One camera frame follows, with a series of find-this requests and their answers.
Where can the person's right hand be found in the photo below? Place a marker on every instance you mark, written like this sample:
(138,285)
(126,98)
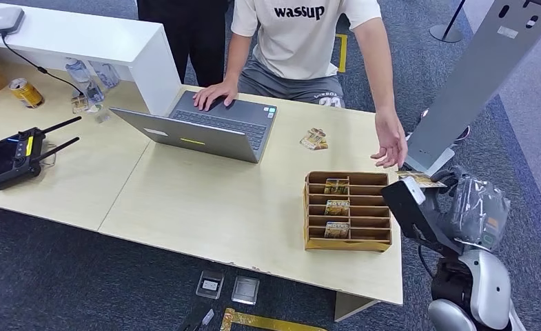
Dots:
(215,92)

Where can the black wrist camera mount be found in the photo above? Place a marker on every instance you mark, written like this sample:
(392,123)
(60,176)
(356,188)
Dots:
(407,205)

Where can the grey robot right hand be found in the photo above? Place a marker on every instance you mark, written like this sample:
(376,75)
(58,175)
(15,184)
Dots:
(478,214)

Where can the yellow floor tape corner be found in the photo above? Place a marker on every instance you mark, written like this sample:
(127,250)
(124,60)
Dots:
(252,321)

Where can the person's right forearm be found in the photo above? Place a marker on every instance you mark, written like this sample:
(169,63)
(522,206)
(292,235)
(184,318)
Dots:
(237,68)

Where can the person's left forearm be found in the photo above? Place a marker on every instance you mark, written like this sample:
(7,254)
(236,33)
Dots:
(382,89)

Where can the person's left hand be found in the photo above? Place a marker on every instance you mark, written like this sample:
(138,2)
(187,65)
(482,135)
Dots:
(391,137)

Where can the yellow floor tape strip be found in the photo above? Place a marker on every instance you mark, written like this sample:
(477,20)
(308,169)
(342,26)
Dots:
(343,52)

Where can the clear plastic water bottle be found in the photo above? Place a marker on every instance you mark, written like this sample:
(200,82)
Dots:
(87,84)
(106,74)

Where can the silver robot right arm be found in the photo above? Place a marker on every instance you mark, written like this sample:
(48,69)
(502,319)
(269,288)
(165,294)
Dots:
(489,292)

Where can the beige table leg panel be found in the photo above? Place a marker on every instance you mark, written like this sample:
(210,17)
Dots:
(350,305)

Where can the stanchion pole with round base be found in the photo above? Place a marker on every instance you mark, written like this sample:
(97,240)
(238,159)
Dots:
(447,32)

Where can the floor socket box with outlet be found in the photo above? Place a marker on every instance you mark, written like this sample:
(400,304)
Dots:
(210,284)

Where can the wooden slotted card holder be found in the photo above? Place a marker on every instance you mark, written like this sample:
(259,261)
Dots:
(316,244)

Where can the black remote controller with antennas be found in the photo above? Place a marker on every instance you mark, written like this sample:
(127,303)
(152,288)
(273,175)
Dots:
(12,157)

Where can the person's hand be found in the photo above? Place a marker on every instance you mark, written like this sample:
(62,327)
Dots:
(215,92)
(391,137)

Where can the person in black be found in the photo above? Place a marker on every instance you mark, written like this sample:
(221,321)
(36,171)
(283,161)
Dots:
(197,36)

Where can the yellow drink can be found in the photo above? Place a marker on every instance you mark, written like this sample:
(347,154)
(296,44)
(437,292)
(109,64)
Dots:
(26,92)

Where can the grey router box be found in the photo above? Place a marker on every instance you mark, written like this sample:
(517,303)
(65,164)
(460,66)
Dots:
(3,19)

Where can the grey kiosk stand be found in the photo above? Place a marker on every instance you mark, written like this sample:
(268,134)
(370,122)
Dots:
(475,77)

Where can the grey open laptop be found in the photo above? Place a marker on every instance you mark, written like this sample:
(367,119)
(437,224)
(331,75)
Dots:
(197,135)

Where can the white desk shelf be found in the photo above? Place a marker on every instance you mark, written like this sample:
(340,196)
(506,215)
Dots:
(92,39)

